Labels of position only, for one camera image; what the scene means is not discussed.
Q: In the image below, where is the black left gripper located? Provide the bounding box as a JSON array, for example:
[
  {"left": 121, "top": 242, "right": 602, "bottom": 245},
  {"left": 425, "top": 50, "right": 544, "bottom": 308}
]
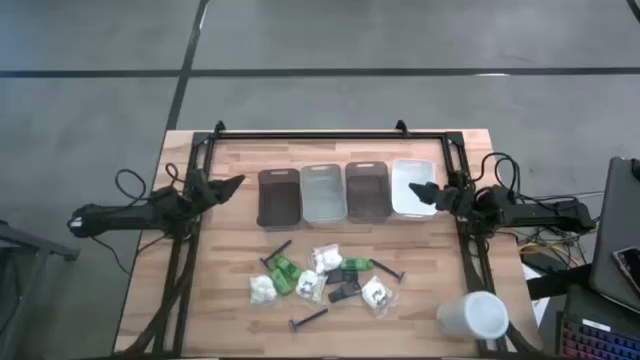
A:
[{"left": 185, "top": 168, "right": 246, "bottom": 214}]

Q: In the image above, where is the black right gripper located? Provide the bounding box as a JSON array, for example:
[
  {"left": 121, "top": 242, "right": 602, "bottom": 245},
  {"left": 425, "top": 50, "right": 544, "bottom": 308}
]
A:
[{"left": 408, "top": 172, "right": 476, "bottom": 218}]

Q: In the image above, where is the dark blue disposable razor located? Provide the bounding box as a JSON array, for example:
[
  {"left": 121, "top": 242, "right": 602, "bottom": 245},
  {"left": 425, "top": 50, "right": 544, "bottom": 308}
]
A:
[
  {"left": 288, "top": 307, "right": 330, "bottom": 334},
  {"left": 369, "top": 258, "right": 406, "bottom": 285},
  {"left": 259, "top": 239, "right": 293, "bottom": 269}
]

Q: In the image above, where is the printed bag of cotton balls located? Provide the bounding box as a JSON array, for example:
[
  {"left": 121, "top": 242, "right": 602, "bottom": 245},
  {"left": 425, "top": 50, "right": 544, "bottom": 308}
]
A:
[
  {"left": 360, "top": 275, "right": 399, "bottom": 320},
  {"left": 294, "top": 269, "right": 329, "bottom": 304}
]

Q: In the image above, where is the white plastic bin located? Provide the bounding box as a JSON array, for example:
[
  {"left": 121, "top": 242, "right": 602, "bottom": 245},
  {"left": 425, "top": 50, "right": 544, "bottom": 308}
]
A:
[{"left": 390, "top": 158, "right": 439, "bottom": 221}]

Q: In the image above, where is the dark brown plastic bin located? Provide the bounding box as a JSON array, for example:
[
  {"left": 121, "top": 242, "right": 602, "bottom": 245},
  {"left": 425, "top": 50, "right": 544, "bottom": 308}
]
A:
[{"left": 256, "top": 168, "right": 304, "bottom": 230}]

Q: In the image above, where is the translucent brown plastic bin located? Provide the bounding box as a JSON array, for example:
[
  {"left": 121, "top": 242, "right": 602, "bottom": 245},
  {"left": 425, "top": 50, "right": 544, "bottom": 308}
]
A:
[{"left": 344, "top": 160, "right": 393, "bottom": 224}]

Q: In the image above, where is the clear grey plastic bin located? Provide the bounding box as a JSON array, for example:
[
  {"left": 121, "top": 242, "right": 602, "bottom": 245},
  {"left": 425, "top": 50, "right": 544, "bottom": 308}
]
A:
[{"left": 299, "top": 163, "right": 349, "bottom": 225}]

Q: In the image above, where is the plain bag of cotton balls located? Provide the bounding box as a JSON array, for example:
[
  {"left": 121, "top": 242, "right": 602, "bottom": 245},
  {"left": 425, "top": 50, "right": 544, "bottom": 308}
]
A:
[
  {"left": 310, "top": 243, "right": 345, "bottom": 275},
  {"left": 248, "top": 273, "right": 278, "bottom": 306}
]

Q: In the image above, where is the black comb packet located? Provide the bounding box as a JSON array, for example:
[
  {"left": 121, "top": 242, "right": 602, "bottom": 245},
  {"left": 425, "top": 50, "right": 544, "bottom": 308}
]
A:
[
  {"left": 325, "top": 268, "right": 360, "bottom": 285},
  {"left": 327, "top": 280, "right": 363, "bottom": 304}
]

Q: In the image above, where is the white plastic cup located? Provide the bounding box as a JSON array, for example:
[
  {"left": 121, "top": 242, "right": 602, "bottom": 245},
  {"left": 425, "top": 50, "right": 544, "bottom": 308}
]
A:
[{"left": 435, "top": 290, "right": 510, "bottom": 341}]

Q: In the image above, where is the grey laptop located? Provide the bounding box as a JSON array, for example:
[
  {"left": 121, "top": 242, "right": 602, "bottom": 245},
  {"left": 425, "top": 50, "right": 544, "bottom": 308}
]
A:
[{"left": 588, "top": 155, "right": 640, "bottom": 314}]

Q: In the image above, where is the grey metal stand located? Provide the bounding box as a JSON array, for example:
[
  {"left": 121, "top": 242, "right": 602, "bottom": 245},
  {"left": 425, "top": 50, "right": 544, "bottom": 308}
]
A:
[{"left": 0, "top": 219, "right": 81, "bottom": 360}]

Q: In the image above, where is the smartphone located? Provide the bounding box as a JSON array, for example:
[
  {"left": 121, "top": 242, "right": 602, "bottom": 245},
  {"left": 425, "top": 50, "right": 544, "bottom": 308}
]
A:
[{"left": 612, "top": 245, "right": 640, "bottom": 296}]

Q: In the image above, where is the backlit black keyboard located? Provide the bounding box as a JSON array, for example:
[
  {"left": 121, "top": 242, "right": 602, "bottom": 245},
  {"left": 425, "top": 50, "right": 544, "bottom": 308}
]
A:
[{"left": 554, "top": 312, "right": 640, "bottom": 360}]

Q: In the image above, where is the black metal table frame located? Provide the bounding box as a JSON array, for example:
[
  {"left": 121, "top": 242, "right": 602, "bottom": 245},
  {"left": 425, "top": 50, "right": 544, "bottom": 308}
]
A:
[{"left": 114, "top": 119, "right": 546, "bottom": 360}]

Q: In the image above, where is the yellow and black cable tangle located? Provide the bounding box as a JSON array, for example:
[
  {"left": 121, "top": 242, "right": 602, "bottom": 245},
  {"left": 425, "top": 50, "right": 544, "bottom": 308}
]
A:
[{"left": 517, "top": 189, "right": 604, "bottom": 271}]

